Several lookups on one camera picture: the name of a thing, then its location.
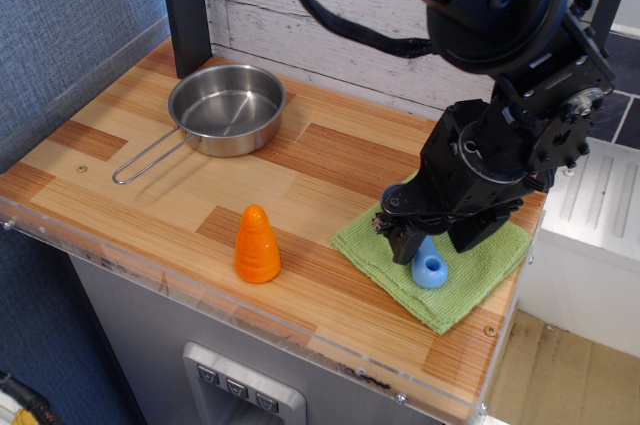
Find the green folded cloth napkin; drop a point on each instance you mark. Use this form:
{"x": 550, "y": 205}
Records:
{"x": 472, "y": 275}

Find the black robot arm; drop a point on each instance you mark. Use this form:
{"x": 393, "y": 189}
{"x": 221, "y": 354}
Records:
{"x": 511, "y": 41}

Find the orange toy carrot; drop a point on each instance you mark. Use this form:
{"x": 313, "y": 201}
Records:
{"x": 257, "y": 254}

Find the left dark frame post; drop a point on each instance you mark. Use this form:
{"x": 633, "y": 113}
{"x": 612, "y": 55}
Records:
{"x": 189, "y": 29}

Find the yellow and black object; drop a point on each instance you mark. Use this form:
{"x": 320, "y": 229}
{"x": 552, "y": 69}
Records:
{"x": 33, "y": 407}

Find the white ribbed box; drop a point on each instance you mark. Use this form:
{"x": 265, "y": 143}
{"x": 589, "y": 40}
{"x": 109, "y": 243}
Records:
{"x": 583, "y": 275}

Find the grey toy kitchen cabinet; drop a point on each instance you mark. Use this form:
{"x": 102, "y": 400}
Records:
{"x": 147, "y": 330}

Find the blue and grey toy spoon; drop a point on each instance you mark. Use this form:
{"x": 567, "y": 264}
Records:
{"x": 428, "y": 268}

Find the silver dispenser button panel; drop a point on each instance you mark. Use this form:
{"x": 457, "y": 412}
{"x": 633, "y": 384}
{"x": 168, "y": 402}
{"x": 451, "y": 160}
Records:
{"x": 227, "y": 392}

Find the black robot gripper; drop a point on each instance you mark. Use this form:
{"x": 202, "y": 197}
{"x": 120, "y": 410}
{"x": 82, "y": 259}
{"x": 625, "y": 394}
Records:
{"x": 472, "y": 177}

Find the clear acrylic edge guard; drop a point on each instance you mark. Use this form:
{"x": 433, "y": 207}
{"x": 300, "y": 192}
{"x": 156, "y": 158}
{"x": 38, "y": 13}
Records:
{"x": 320, "y": 304}

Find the small steel saucepan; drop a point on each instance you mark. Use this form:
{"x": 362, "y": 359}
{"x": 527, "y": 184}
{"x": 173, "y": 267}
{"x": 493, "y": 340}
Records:
{"x": 222, "y": 111}

